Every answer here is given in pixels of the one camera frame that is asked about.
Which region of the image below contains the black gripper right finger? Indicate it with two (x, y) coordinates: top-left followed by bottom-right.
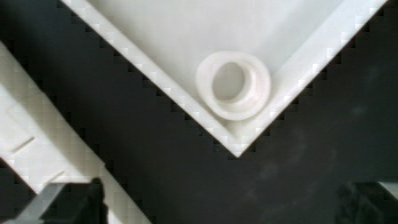
(335, 182), (398, 224)

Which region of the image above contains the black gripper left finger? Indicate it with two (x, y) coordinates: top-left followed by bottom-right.
(22, 178), (109, 224)

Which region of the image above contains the white square tabletop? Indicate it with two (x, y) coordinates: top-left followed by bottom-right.
(61, 0), (388, 155)

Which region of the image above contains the white U-shaped fence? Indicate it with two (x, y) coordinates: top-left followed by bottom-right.
(0, 42), (152, 224)

